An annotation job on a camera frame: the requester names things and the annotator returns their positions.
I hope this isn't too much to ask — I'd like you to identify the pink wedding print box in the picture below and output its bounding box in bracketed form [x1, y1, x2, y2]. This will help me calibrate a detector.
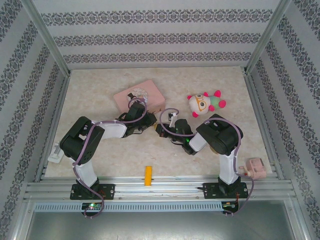
[112, 79, 167, 115]

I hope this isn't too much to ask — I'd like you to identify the white owl plush toy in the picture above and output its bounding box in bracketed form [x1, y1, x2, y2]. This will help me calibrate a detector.
[187, 89, 228, 119]

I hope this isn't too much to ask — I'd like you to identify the yellow block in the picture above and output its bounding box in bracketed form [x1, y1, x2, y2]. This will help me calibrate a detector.
[144, 165, 153, 187]

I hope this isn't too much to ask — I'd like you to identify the pink hand-crank device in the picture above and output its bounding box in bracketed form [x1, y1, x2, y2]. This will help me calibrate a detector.
[238, 157, 267, 180]

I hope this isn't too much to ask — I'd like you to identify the white plastic object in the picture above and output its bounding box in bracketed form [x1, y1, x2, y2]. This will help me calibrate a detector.
[47, 141, 65, 164]

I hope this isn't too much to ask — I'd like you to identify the left controller board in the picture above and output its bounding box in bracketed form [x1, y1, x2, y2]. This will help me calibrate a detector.
[82, 201, 103, 211]

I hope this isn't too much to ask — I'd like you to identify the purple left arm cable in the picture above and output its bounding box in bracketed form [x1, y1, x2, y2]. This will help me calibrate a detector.
[72, 97, 148, 221]

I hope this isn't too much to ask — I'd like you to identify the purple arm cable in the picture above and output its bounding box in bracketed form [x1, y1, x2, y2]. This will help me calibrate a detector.
[159, 107, 255, 219]
[72, 97, 148, 221]

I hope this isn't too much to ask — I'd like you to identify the aluminium frame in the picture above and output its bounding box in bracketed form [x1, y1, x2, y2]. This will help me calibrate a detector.
[9, 0, 311, 240]

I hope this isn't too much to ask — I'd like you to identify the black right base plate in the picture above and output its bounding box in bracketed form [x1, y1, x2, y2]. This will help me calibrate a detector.
[202, 182, 248, 201]

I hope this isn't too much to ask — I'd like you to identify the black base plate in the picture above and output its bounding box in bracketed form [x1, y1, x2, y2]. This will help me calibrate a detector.
[70, 183, 116, 201]
[202, 182, 248, 201]

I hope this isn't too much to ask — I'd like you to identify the grey slotted cable duct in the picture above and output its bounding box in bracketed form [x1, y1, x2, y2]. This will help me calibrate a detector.
[33, 201, 223, 213]

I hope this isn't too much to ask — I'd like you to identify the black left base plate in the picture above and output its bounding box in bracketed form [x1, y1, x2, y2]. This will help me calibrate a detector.
[70, 183, 116, 201]

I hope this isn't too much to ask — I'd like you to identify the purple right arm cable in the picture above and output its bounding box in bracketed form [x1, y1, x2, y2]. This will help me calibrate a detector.
[159, 107, 255, 219]

